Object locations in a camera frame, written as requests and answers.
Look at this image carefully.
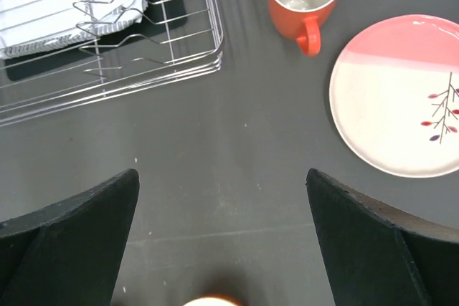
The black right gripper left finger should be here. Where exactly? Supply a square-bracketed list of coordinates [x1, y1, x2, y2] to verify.
[1, 169, 139, 305]

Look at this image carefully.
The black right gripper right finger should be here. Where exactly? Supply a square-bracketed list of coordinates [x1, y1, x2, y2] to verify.
[306, 168, 458, 305]

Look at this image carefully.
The white orange bowl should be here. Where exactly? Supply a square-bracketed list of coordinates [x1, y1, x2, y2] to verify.
[184, 295, 242, 306]

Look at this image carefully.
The pink white floral plate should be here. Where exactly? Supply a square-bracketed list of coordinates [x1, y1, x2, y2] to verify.
[329, 14, 458, 178]

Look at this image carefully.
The white paper manual booklet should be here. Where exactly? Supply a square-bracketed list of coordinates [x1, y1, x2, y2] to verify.
[1, 0, 148, 59]

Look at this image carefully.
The black clipboard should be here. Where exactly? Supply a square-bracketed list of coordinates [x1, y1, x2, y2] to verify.
[1, 0, 186, 84]

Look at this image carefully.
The chrome wire dish rack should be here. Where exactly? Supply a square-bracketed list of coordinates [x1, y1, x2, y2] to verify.
[1, 0, 224, 126]

